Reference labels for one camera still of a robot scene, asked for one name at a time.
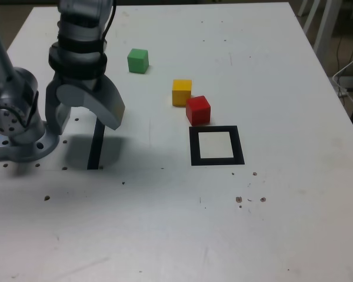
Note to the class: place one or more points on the black tape square outline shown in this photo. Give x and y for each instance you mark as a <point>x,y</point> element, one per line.
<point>194,147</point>

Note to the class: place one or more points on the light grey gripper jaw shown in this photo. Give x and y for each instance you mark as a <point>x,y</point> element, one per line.
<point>106,105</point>

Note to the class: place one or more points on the black tape strip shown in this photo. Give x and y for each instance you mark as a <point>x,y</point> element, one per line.
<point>94,149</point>

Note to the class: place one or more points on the green cube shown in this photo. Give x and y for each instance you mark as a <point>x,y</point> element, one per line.
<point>137,61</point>

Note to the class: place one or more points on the white furniture leg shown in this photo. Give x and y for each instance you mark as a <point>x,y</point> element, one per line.
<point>303,7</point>
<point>322,26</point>

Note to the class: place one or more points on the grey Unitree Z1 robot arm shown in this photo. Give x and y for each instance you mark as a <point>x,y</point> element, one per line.
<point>17,88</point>

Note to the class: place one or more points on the red cube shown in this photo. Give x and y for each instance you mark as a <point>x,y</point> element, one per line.
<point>197,111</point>

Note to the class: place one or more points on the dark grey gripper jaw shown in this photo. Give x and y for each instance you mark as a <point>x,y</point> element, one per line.
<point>53,111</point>

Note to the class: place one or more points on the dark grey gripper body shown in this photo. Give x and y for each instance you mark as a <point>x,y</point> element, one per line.
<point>97,83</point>

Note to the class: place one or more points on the yellow cube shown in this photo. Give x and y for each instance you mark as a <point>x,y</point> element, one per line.
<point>181,92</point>

